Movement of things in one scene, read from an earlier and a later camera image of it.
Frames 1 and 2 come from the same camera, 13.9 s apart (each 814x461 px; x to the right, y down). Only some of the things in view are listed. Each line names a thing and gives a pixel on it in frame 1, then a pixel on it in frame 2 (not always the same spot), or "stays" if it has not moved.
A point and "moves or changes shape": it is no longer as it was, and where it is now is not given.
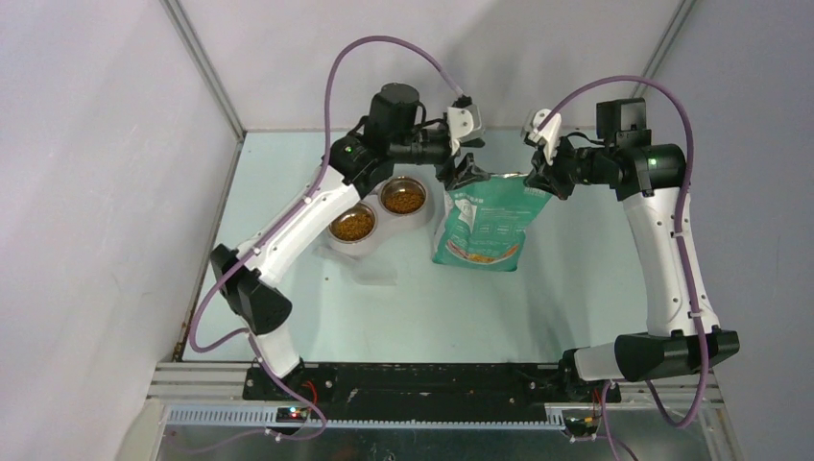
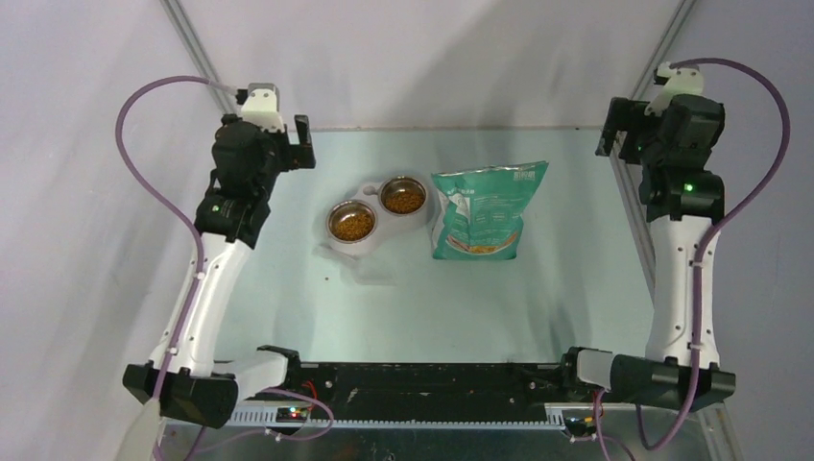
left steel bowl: x=356 y=225 stays
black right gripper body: x=572 y=166 → x=640 y=127
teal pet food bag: x=482 y=224 moves or changes shape
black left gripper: x=466 y=172 → x=296 y=156
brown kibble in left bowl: x=353 y=228 stays
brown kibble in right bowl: x=404 y=202 stays
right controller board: x=579 y=425 stays
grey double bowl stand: x=401 y=204 stays
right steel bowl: x=402 y=196 stays
